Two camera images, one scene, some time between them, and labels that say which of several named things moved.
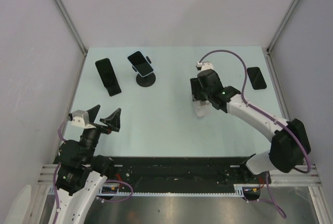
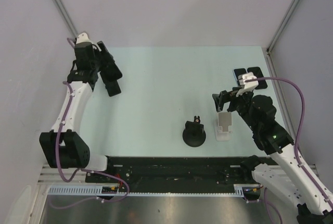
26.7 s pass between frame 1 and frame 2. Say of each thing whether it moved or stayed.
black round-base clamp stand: moved
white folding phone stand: moved
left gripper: moved
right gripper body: moved
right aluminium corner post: stayed
